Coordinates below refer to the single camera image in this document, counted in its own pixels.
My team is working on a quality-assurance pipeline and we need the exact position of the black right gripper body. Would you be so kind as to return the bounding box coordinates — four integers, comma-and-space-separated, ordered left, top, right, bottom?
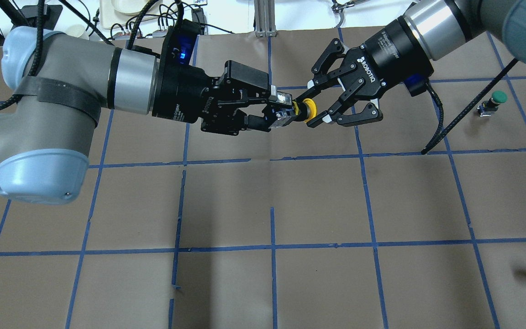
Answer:
360, 17, 433, 99

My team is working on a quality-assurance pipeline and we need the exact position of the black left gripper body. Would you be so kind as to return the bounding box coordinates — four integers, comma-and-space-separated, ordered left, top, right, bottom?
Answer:
153, 62, 254, 136

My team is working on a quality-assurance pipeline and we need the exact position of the yellow push button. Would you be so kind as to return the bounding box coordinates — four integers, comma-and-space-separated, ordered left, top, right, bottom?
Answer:
270, 91, 317, 128

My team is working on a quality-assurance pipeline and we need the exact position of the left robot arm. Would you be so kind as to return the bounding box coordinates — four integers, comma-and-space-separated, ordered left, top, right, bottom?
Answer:
0, 20, 293, 205

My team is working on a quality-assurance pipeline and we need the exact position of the green push button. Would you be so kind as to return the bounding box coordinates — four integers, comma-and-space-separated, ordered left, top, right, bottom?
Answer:
477, 91, 508, 118

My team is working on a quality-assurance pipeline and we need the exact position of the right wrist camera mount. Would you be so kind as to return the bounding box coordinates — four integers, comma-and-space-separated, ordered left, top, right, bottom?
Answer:
403, 73, 429, 97

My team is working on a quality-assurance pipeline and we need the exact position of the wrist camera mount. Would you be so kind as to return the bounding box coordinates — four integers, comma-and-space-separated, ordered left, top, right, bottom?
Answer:
403, 73, 429, 97
159, 19, 201, 65

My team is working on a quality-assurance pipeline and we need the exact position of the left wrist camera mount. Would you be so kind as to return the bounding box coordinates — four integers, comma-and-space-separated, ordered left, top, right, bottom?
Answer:
159, 19, 201, 65

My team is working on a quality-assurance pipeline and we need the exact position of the aluminium frame post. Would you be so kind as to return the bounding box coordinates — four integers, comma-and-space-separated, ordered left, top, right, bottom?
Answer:
254, 0, 277, 37

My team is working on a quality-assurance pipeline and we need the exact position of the black braided cable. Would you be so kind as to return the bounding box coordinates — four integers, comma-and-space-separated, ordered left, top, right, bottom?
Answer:
421, 57, 519, 155

